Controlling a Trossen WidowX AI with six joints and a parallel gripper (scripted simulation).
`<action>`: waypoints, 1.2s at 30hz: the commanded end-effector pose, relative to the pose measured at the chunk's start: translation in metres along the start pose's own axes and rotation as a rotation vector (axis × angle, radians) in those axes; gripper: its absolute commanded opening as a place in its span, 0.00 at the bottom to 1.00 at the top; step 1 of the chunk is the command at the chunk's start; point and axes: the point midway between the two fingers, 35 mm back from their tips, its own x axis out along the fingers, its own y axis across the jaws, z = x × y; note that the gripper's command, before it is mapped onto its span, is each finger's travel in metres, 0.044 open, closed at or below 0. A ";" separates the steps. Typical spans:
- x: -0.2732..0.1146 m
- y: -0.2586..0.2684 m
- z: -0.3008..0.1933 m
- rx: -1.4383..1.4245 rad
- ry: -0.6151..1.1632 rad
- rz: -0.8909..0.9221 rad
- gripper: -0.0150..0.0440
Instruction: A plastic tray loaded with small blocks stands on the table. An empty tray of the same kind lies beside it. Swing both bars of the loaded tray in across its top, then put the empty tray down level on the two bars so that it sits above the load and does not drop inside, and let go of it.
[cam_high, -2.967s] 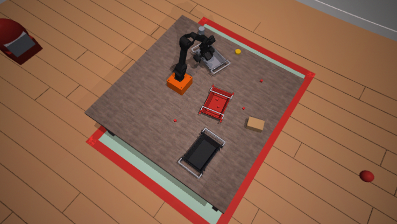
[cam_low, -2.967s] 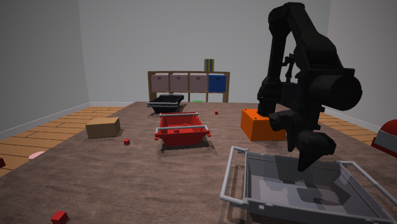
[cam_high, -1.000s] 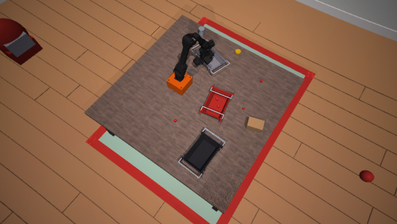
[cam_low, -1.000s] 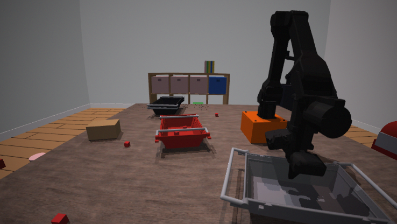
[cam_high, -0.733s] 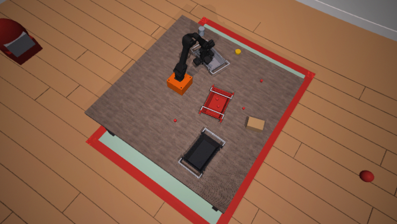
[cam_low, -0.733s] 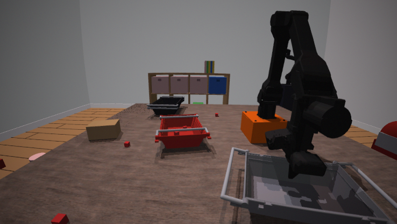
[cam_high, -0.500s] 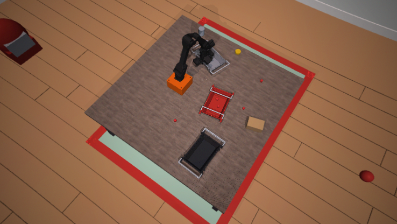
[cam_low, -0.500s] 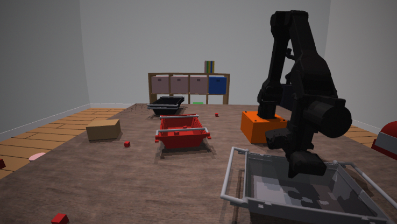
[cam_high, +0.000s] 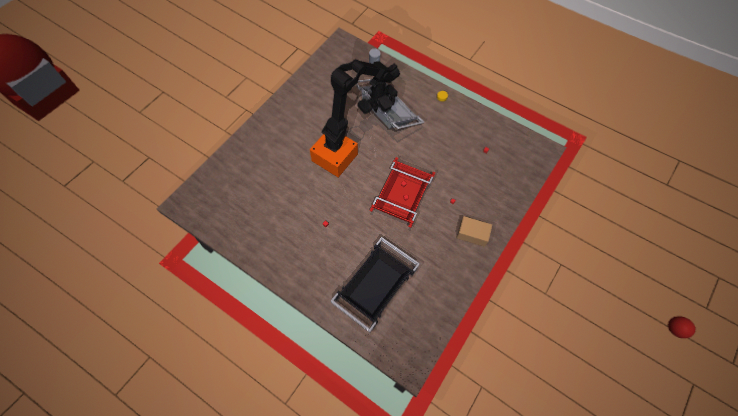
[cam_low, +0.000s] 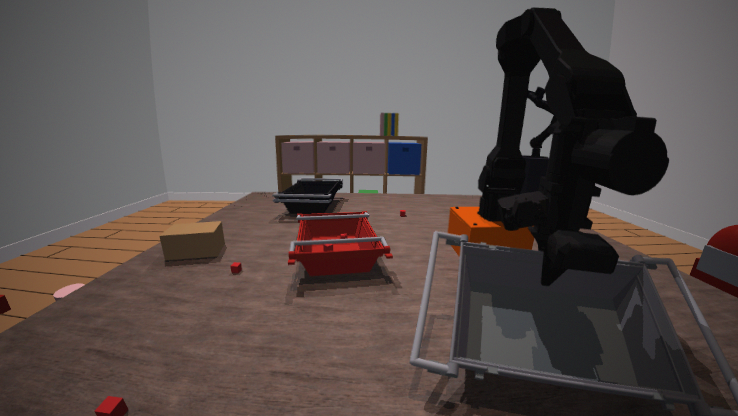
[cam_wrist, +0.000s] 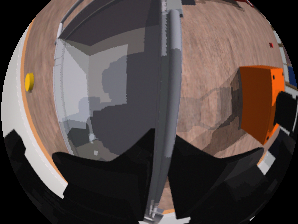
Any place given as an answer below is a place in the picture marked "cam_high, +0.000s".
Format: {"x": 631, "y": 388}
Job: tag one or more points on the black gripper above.
{"x": 366, "y": 105}

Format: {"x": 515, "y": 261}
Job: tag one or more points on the grey cylinder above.
{"x": 374, "y": 55}

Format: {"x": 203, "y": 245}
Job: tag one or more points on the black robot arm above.
{"x": 335, "y": 128}

